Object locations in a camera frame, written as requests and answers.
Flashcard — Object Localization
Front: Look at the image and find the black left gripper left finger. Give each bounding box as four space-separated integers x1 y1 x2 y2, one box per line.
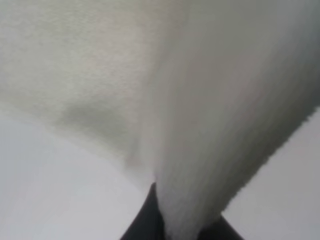
121 183 165 240

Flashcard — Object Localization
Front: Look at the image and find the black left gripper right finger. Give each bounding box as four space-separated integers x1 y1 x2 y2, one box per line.
198 216 244 240

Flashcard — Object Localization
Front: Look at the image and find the white terry towel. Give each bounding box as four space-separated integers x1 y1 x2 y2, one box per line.
0 0 320 240

